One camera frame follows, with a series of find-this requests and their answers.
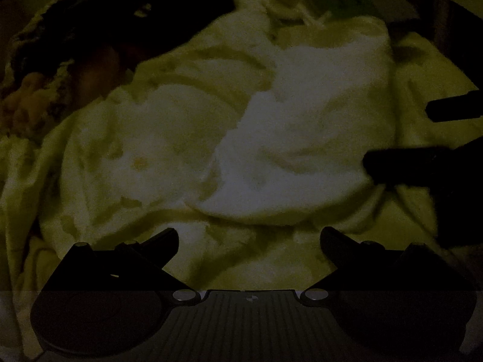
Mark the pale bed sheet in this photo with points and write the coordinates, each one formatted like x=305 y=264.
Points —
x=218 y=254

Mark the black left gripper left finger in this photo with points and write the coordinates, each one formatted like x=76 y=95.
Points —
x=101 y=303

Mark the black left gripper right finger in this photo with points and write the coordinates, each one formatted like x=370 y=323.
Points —
x=392 y=303

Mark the white small shirt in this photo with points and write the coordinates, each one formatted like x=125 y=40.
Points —
x=238 y=126

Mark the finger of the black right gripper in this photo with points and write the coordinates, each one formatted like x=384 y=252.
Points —
x=453 y=178
x=467 y=106

